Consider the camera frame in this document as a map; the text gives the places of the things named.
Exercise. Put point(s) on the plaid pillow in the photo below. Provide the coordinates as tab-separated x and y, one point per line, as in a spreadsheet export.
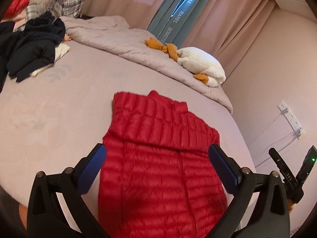
71	5

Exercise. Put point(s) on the navy clothes heap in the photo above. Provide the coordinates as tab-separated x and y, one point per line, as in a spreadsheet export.
29	47

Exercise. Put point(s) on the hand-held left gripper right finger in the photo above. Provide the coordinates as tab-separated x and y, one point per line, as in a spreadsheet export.
223	171

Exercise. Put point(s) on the pink curtain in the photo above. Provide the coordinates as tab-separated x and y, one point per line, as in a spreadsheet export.
223	17

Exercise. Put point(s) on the white cloth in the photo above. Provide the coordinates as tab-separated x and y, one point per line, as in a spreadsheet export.
62	50

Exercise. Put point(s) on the white power strip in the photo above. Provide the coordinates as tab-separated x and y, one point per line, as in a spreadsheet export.
291	119

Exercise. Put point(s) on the red down jacket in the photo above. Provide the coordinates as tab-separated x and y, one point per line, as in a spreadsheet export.
161	178
21	0

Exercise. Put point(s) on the white goose plush toy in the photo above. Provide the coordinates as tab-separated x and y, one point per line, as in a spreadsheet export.
200	62

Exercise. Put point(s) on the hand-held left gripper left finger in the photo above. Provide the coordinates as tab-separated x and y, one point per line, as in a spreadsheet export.
92	168

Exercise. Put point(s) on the pile of light clothes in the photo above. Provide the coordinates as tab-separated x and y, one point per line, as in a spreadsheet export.
21	21

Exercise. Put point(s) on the blue curtain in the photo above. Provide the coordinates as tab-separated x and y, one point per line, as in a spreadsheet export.
161	22

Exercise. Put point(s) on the bed with pink sheet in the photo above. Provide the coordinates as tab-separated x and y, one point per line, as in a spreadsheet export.
62	104

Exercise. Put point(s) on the grey duvet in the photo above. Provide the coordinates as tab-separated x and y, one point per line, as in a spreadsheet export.
118	39

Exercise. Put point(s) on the peach cloth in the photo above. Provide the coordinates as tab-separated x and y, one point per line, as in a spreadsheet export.
66	38

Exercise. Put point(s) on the folded red down jacket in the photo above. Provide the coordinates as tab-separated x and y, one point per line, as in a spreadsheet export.
21	0

